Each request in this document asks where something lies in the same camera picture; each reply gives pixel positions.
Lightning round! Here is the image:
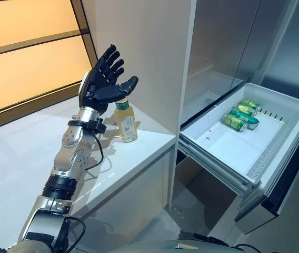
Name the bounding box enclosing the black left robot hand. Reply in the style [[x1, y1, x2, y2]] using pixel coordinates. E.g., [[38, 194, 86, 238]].
[[78, 44, 139, 116]]

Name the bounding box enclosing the yellow tea bottle green label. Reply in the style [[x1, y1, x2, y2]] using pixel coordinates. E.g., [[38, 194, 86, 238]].
[[114, 96, 139, 144]]

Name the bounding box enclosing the stainless steel fridge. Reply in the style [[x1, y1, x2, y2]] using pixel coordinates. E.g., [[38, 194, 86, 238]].
[[181, 0, 299, 127]]

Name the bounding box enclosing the white fridge drawer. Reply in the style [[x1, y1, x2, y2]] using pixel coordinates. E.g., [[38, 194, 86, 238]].
[[178, 82, 299, 235]]

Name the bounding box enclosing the white tall cabinet panel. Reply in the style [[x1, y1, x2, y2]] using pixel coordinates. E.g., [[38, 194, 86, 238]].
[[79, 0, 199, 211]]

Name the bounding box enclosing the white counter cabinet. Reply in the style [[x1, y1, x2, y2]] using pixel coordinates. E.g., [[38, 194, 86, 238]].
[[0, 93, 176, 253]]

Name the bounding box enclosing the lime green drink can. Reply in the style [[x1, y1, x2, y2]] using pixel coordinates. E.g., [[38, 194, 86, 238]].
[[223, 113, 249, 132], [237, 99, 262, 113]]

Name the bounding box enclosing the dark green drink can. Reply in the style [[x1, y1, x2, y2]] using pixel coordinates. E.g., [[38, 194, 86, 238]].
[[228, 108, 260, 130]]

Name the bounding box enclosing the grey robot torso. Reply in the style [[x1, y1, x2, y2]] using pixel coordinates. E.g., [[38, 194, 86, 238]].
[[0, 237, 245, 253]]

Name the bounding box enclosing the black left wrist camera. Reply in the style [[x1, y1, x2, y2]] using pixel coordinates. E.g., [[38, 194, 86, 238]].
[[69, 118, 107, 135]]

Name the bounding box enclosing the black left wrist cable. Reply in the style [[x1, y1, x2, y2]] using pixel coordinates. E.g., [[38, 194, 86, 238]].
[[85, 131, 105, 173]]

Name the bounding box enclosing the amber window with dark frame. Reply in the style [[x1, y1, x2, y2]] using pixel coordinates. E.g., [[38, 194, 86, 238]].
[[0, 0, 99, 135]]

